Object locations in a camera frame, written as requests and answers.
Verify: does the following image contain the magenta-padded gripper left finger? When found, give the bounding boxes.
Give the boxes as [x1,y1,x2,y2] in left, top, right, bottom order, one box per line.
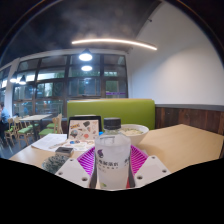
[54,145,98,190]

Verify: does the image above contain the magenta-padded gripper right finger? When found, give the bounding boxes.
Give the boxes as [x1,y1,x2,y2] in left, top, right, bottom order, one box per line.
[129,144,172,189]

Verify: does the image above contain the clear plastic water bottle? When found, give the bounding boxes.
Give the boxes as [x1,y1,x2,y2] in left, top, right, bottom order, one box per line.
[94,117,132,192]

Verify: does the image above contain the green patterned mug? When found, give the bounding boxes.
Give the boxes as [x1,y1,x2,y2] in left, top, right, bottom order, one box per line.
[41,153,70,175]

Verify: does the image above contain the small rectangular device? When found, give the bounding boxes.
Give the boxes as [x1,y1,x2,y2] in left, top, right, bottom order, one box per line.
[54,146,75,158]

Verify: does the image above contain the white paper sheets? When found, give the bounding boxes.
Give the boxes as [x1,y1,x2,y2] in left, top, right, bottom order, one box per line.
[30,133,69,152]

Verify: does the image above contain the white bowl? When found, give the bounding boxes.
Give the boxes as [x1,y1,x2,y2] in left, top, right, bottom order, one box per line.
[118,123,150,147]

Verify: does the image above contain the sticker-covered tablet with case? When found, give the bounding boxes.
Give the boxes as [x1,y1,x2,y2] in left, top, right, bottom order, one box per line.
[61,115,103,152]

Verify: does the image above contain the wooden chairs with green cushions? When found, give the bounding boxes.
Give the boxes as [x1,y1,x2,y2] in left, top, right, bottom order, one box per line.
[3,113,64,148]

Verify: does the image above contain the light wooden dining table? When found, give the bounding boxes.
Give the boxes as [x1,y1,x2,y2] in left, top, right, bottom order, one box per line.
[19,113,53,138]

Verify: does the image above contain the green upholstered bench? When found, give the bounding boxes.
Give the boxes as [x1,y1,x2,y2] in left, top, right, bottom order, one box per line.
[66,98,156,131]

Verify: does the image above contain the round pendant lamp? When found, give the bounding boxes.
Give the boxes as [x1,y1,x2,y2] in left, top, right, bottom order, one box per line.
[78,48,94,63]

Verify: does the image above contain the long curved ceiling light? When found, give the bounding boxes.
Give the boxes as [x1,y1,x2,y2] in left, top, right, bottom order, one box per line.
[71,37,158,52]

